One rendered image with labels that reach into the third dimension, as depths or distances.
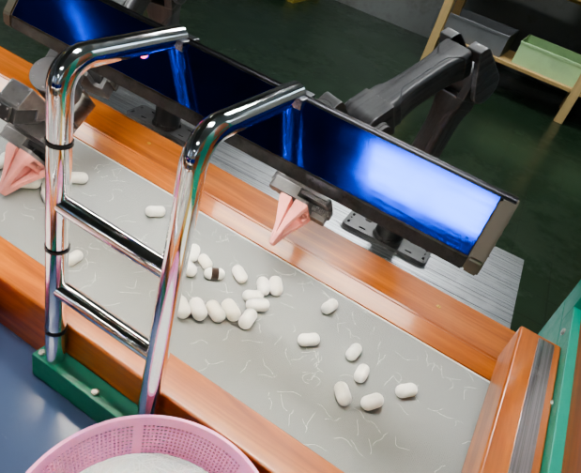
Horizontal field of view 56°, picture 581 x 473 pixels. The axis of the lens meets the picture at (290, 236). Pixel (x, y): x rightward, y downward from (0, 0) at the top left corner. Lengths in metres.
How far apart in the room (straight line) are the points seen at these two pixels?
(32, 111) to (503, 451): 0.77
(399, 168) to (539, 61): 4.69
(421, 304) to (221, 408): 0.40
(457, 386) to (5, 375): 0.63
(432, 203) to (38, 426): 0.53
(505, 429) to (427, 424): 0.15
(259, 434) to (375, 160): 0.34
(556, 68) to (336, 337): 4.51
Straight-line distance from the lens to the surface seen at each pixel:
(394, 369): 0.84
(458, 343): 0.91
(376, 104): 0.90
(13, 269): 0.82
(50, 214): 0.60
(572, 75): 5.19
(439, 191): 0.52
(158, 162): 1.07
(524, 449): 0.68
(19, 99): 0.90
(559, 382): 0.78
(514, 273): 1.34
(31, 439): 0.75
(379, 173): 0.53
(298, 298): 0.87
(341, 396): 0.75
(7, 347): 0.84
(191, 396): 0.68
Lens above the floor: 1.31
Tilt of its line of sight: 35 degrees down
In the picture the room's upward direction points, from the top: 19 degrees clockwise
